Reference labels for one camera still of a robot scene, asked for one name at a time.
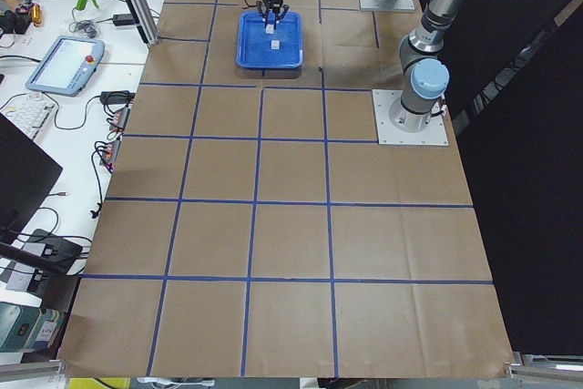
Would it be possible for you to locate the blue plastic tray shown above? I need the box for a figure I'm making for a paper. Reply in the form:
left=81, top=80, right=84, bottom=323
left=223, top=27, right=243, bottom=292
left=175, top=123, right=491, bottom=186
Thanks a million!
left=236, top=11, right=303, bottom=69

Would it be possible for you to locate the black power adapter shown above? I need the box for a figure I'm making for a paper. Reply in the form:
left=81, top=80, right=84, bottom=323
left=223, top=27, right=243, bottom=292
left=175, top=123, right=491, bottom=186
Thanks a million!
left=112, top=14, right=136, bottom=26

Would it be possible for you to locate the teach pendant tablet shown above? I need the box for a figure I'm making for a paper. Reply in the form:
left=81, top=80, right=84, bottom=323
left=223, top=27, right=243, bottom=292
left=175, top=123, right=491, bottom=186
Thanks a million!
left=25, top=36, right=106, bottom=97

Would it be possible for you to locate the white keyboard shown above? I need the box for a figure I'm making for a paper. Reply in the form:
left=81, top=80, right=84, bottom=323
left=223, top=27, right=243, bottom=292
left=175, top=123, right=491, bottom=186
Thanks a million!
left=1, top=98, right=56, bottom=142

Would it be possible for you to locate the black monitor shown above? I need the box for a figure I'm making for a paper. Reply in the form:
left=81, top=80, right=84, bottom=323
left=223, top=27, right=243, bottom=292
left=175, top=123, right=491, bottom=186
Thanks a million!
left=0, top=115, right=63, bottom=244

